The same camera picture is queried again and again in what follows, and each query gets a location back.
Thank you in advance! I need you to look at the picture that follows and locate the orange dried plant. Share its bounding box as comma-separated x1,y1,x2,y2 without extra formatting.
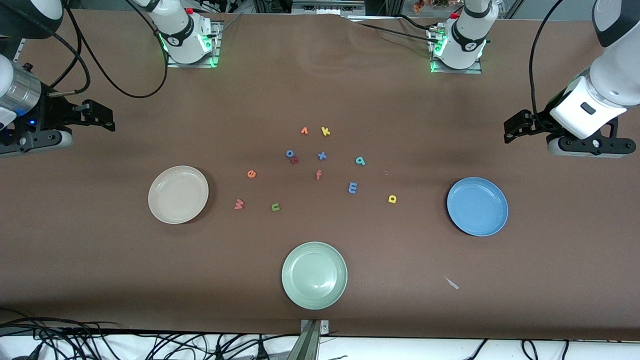
412,0,451,13

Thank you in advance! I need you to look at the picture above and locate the aluminium frame profile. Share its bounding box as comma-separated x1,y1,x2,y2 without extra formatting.
291,0,367,16

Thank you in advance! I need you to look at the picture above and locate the brown table cover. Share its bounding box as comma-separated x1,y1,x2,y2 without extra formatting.
0,9,640,342

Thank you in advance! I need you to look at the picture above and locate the black floor cable bundle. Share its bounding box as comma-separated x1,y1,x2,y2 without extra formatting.
0,310,351,360

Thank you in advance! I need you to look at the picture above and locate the green round plate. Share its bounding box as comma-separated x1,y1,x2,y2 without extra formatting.
281,241,348,311

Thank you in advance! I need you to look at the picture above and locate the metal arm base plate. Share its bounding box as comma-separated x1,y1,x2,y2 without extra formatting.
166,20,222,69
427,27,484,75

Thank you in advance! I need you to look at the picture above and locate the blue round plate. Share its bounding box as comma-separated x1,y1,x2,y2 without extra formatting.
446,177,509,237

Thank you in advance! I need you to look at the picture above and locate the beige round plate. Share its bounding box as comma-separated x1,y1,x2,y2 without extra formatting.
148,165,210,225

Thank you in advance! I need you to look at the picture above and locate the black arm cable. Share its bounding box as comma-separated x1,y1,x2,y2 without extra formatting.
529,0,553,121
47,0,169,99

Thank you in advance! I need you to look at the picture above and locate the black cable on table cover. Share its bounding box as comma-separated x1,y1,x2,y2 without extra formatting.
357,15,441,41

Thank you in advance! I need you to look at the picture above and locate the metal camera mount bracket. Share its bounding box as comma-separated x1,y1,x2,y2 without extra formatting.
287,319,331,360

